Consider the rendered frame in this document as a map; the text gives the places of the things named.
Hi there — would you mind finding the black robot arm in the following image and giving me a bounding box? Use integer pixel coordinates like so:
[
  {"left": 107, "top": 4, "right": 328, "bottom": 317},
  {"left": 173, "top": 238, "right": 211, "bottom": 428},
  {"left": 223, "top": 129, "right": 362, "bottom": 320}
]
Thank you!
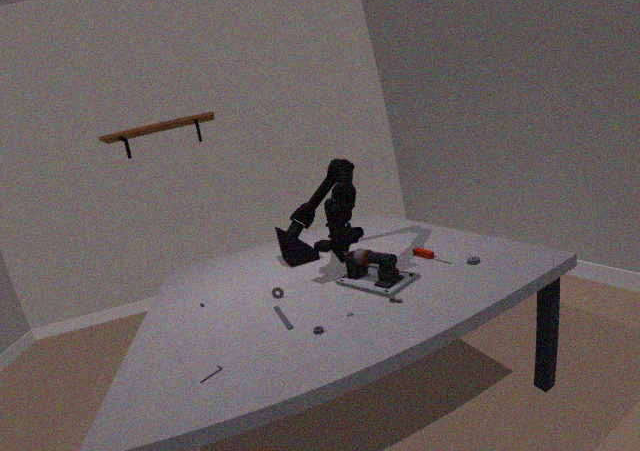
[{"left": 284, "top": 158, "right": 363, "bottom": 245}]

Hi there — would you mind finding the red-handled screwdriver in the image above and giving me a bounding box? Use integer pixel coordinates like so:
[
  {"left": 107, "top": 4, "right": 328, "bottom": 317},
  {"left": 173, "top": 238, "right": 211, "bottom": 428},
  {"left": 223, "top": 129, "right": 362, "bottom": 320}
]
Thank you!
[{"left": 412, "top": 248, "right": 452, "bottom": 264}]

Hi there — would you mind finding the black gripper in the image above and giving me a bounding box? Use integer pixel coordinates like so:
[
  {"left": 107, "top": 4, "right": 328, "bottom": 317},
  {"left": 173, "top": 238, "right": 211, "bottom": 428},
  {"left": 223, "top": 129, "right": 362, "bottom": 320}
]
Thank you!
[{"left": 314, "top": 221, "right": 350, "bottom": 264}]

